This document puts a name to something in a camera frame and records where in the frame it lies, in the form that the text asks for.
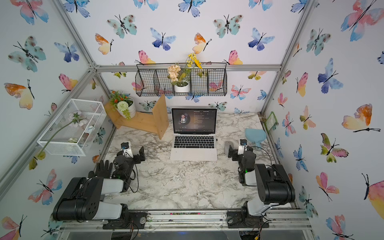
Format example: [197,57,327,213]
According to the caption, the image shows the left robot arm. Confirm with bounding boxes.
[52,143,146,223]

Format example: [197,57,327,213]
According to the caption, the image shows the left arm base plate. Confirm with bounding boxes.
[103,212,148,230]

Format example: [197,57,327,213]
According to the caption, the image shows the green framed card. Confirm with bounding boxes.
[264,112,279,133]

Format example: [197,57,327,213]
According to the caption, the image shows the pink artificial flower stem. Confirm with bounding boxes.
[29,111,88,170]

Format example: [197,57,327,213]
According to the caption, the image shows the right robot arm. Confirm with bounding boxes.
[227,145,296,218]

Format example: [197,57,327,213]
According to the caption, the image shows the wooden corner shelf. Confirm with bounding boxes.
[104,95,169,140]

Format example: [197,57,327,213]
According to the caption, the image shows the white pot beige flowers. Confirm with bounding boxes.
[167,53,203,94]

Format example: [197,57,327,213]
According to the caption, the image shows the black wire wall basket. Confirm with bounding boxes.
[133,62,228,97]

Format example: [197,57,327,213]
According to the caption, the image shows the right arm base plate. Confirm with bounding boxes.
[226,211,270,229]

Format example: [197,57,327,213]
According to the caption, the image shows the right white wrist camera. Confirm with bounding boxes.
[238,139,248,155]

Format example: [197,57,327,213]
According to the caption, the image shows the aluminium front rail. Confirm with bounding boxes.
[59,209,312,234]

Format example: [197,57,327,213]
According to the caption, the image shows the silver laptop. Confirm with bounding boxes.
[170,108,218,162]

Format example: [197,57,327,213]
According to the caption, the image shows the white wire mesh box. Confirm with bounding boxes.
[37,99,107,157]

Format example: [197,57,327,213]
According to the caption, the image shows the white pot green plant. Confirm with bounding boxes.
[110,91,136,120]

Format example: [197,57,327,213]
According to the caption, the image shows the grey wireless mouse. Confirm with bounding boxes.
[224,141,234,157]

